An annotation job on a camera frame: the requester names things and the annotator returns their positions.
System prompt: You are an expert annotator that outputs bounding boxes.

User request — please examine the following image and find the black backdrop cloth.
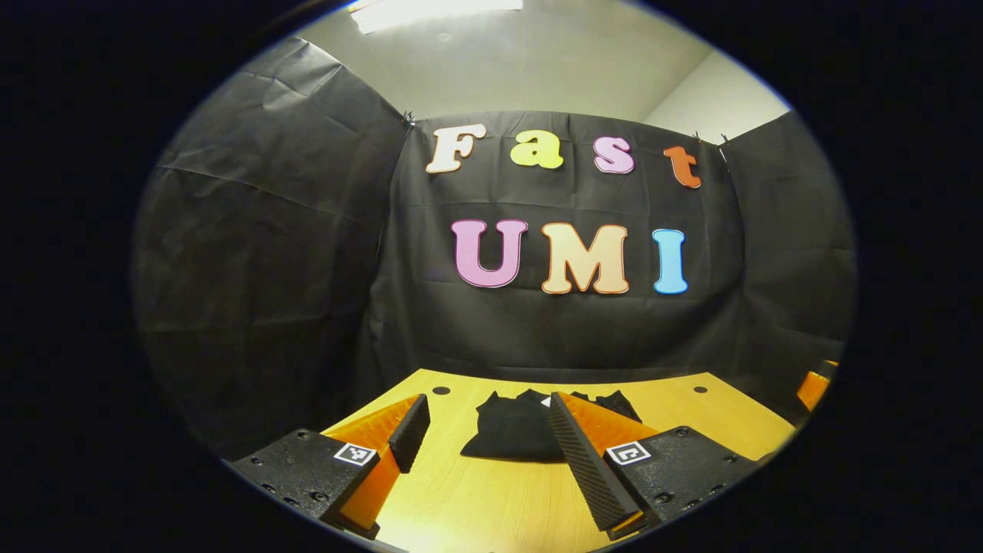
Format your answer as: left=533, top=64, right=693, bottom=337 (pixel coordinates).
left=131, top=35, right=858, bottom=462

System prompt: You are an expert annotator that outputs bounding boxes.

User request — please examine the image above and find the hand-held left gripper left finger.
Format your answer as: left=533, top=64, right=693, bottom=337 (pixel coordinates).
left=230, top=393, right=432, bottom=540

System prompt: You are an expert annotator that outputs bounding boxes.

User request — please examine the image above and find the black button shirt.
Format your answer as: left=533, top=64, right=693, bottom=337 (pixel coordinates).
left=460, top=388, right=643, bottom=464

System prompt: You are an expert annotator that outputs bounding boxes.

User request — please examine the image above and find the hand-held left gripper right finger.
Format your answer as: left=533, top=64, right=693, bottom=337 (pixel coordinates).
left=548, top=390, right=761, bottom=542

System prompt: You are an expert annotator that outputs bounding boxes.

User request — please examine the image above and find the ceiling light panel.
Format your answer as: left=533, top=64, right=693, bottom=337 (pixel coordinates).
left=349, top=0, right=525, bottom=35

